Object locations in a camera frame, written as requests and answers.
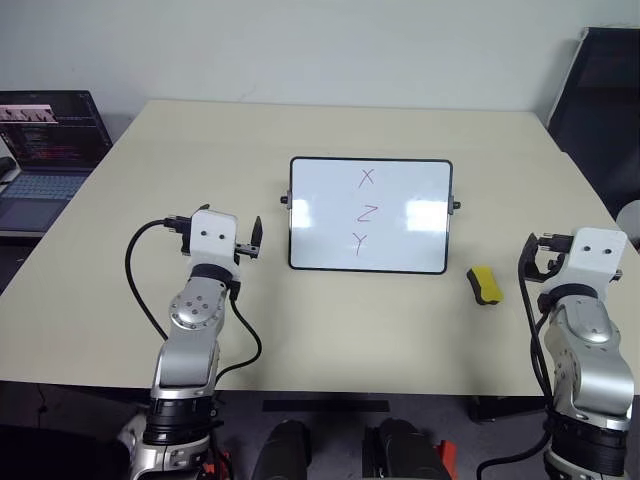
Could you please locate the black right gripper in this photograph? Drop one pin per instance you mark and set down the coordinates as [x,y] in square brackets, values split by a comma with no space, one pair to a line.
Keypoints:
[542,265]

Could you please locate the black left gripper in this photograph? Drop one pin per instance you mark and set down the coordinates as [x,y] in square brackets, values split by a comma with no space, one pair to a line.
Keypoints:
[247,250]

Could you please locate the yellow and black eraser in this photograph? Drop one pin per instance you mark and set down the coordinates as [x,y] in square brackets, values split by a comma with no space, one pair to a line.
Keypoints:
[486,286]

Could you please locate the small black-framed whiteboard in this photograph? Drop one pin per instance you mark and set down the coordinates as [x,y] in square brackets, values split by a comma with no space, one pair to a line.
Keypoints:
[370,215]

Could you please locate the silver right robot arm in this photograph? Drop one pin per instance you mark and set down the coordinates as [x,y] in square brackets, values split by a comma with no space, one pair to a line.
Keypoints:
[590,360]

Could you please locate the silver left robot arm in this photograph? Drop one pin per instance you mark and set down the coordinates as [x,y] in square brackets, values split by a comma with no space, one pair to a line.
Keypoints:
[192,320]

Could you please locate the grey round object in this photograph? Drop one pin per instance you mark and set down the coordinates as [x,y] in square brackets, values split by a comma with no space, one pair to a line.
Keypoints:
[630,225]

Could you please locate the black chair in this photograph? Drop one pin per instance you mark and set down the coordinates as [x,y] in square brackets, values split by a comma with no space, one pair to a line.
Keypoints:
[600,110]

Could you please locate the black strip under table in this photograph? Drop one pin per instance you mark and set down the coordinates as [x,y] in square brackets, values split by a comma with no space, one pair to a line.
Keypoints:
[325,406]

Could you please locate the red plastic part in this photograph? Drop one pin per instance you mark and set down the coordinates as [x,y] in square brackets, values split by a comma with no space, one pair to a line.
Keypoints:
[449,457]

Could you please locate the dark rounded shape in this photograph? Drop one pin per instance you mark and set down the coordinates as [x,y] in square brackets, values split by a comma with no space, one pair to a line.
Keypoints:
[400,450]
[282,450]

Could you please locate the open dark laptop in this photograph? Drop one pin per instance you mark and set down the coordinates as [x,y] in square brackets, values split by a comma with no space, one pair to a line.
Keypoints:
[45,165]

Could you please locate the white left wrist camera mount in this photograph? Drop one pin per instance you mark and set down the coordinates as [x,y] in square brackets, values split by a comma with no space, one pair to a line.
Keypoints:
[212,235]

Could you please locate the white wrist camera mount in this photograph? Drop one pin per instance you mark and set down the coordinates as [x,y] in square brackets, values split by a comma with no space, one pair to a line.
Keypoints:
[212,235]
[592,255]

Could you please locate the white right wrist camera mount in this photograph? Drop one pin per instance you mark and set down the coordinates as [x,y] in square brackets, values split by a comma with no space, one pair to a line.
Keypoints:
[592,255]

